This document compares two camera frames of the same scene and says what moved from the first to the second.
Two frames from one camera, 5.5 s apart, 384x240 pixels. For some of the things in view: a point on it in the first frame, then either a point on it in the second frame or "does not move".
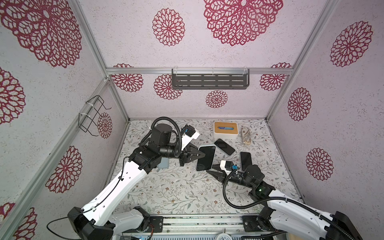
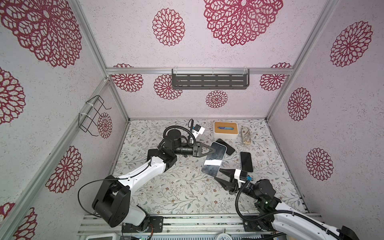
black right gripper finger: (217, 167) to (229, 173)
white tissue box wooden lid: (227, 130) does not move
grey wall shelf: (210, 78) does not move
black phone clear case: (245, 160) does not move
